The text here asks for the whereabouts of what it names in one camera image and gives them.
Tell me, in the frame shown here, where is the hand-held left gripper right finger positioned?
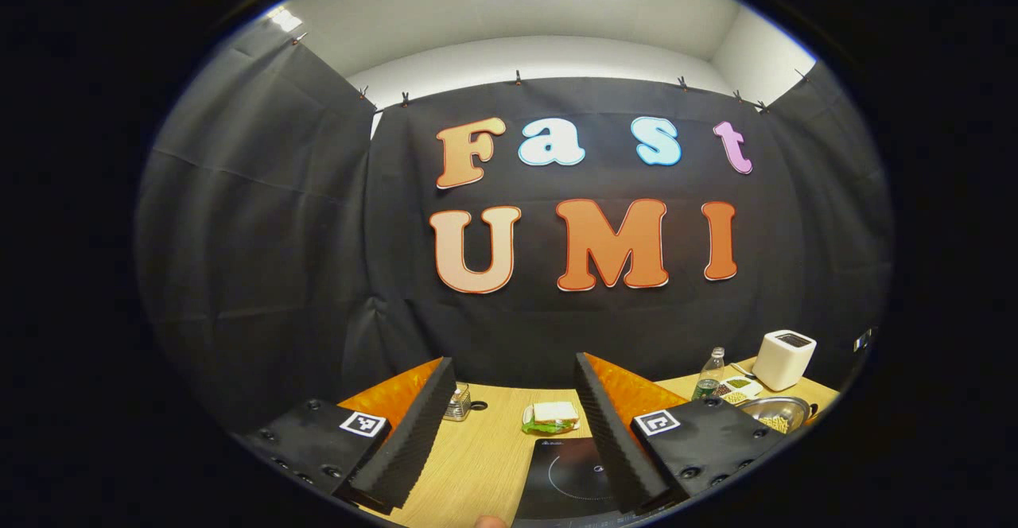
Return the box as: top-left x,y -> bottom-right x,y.
574,352 -> 788,514

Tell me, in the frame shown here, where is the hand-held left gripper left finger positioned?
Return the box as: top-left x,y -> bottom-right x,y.
239,356 -> 458,515

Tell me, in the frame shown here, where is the black induction cooktop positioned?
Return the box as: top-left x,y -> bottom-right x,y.
513,437 -> 629,526

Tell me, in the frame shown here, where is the steel pot with black handles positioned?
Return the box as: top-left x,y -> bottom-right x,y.
738,395 -> 818,435

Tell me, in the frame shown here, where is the wrapped sandwich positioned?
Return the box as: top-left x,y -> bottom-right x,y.
521,401 -> 581,436

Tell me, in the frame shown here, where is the clear plastic water bottle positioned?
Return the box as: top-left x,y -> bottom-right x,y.
692,347 -> 726,402

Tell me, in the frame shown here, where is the white divided bean dish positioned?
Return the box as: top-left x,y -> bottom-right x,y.
712,375 -> 763,406

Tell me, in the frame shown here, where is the white toaster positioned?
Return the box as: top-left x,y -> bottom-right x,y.
752,329 -> 818,392

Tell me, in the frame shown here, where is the black backdrop cloth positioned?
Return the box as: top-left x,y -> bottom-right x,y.
135,15 -> 896,433

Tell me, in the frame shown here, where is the row of small cloth clips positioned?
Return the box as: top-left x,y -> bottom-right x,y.
290,31 -> 812,115

